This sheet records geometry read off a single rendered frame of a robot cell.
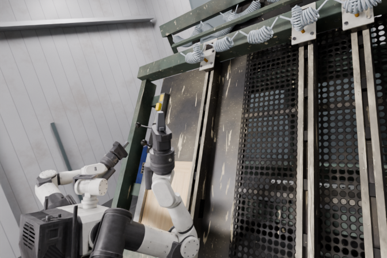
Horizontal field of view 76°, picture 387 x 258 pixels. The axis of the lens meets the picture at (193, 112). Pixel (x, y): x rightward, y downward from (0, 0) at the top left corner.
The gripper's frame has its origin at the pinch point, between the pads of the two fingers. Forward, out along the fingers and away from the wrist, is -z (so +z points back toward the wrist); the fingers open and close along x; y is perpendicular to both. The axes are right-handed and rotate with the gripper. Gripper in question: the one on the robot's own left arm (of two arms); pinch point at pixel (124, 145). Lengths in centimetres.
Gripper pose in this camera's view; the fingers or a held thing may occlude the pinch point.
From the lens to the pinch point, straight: 169.3
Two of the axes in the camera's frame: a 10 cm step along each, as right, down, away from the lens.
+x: 4.6, 7.9, 4.0
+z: -4.7, 6.0, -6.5
